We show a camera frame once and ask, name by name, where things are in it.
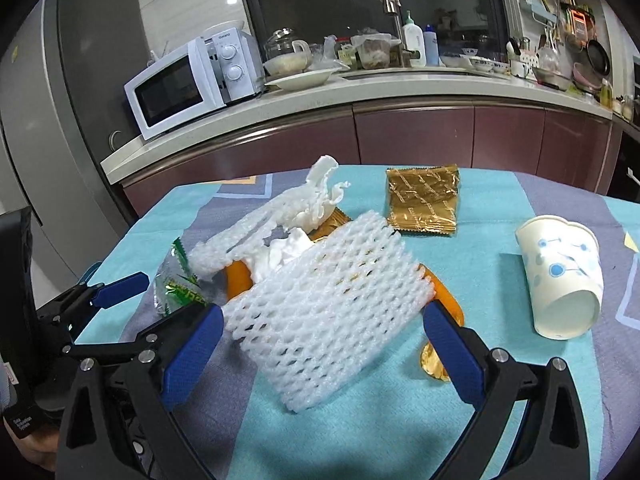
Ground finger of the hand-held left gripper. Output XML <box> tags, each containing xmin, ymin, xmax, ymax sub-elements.
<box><xmin>59</xmin><ymin>322</ymin><xmax>143</xmax><ymax>361</ymax></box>
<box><xmin>36</xmin><ymin>271</ymin><xmax>152</xmax><ymax>333</ymax></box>

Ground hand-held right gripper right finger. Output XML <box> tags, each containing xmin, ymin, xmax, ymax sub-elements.
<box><xmin>423</xmin><ymin>302</ymin><xmax>601</xmax><ymax>480</ymax></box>

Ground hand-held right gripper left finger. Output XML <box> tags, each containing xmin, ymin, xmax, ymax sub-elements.
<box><xmin>54</xmin><ymin>303</ymin><xmax>225</xmax><ymax>480</ymax></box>

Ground wide white foam net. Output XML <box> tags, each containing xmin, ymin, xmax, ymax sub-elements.
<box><xmin>220</xmin><ymin>210</ymin><xmax>436</xmax><ymax>413</ymax></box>

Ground white tissue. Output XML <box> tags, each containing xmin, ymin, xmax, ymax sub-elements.
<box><xmin>250</xmin><ymin>227</ymin><xmax>318</xmax><ymax>283</ymax></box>
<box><xmin>287</xmin><ymin>155</ymin><xmax>352</xmax><ymax>233</ymax></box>

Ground gold foil packet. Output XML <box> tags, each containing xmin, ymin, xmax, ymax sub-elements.
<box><xmin>385</xmin><ymin>164</ymin><xmax>461</xmax><ymax>236</ymax></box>

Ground small gold wrapper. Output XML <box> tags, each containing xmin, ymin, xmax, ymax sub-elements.
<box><xmin>417</xmin><ymin>340</ymin><xmax>451</xmax><ymax>383</ymax></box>

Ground green candy wrapper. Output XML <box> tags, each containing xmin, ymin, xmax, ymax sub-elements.
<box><xmin>152</xmin><ymin>237</ymin><xmax>211</xmax><ymax>318</ymax></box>

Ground teal and grey tablecloth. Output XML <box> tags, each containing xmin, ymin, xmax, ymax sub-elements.
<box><xmin>32</xmin><ymin>165</ymin><xmax>640</xmax><ymax>480</ymax></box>

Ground orange plastic packet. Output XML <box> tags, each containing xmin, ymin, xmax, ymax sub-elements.
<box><xmin>222</xmin><ymin>259</ymin><xmax>466</xmax><ymax>328</ymax></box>

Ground long white foam net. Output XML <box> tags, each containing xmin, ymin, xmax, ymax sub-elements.
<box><xmin>192</xmin><ymin>187</ymin><xmax>303</xmax><ymax>281</ymax></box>

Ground white paper cup blue print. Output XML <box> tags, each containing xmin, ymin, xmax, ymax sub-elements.
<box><xmin>515</xmin><ymin>215</ymin><xmax>605</xmax><ymax>341</ymax></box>

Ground brown orange snack wrapper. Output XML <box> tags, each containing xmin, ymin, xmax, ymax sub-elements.
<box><xmin>306</xmin><ymin>207</ymin><xmax>357</xmax><ymax>243</ymax></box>

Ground grey refrigerator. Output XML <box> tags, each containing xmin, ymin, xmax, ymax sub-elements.
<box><xmin>0</xmin><ymin>0</ymin><xmax>156</xmax><ymax>306</ymax></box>

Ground white microwave oven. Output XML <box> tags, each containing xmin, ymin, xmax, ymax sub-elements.
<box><xmin>123</xmin><ymin>30</ymin><xmax>266</xmax><ymax>142</ymax></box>

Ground kitchen counter maroon cabinets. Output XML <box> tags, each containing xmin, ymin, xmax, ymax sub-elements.
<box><xmin>100</xmin><ymin>62</ymin><xmax>640</xmax><ymax>221</ymax></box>

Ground black built-in oven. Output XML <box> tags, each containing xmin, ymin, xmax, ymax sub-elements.
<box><xmin>605</xmin><ymin>120</ymin><xmax>640</xmax><ymax>201</ymax></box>

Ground white shallow plate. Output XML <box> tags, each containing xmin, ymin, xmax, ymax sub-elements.
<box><xmin>263</xmin><ymin>67</ymin><xmax>333</xmax><ymax>92</ymax></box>

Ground glass pot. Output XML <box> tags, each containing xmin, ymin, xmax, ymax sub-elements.
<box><xmin>263</xmin><ymin>28</ymin><xmax>312</xmax><ymax>73</ymax></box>

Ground white utensil holder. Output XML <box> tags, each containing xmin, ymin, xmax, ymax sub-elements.
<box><xmin>509</xmin><ymin>37</ymin><xmax>534</xmax><ymax>79</ymax></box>

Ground pink pan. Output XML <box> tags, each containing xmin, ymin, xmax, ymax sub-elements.
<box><xmin>572</xmin><ymin>62</ymin><xmax>603</xmax><ymax>93</ymax></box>

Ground white bottle blue cap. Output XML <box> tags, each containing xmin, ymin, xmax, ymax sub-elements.
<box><xmin>423</xmin><ymin>24</ymin><xmax>441</xmax><ymax>67</ymax></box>

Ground white pump bottle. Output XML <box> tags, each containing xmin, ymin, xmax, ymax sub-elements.
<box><xmin>402</xmin><ymin>10</ymin><xmax>427</xmax><ymax>67</ymax></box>

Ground clear plastic food container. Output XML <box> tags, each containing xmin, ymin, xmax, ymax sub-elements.
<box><xmin>350</xmin><ymin>32</ymin><xmax>401</xmax><ymax>70</ymax></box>

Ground black frying pan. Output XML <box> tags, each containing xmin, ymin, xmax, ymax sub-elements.
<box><xmin>586</xmin><ymin>40</ymin><xmax>611</xmax><ymax>76</ymax></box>

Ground metal kitchen faucet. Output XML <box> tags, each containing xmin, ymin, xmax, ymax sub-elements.
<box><xmin>375</xmin><ymin>0</ymin><xmax>421</xmax><ymax>68</ymax></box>

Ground dark window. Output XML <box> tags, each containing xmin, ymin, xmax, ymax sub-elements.
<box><xmin>235</xmin><ymin>0</ymin><xmax>506</xmax><ymax>61</ymax></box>

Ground orange grater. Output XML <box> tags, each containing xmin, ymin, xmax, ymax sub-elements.
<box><xmin>570</xmin><ymin>7</ymin><xmax>593</xmax><ymax>36</ymax></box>

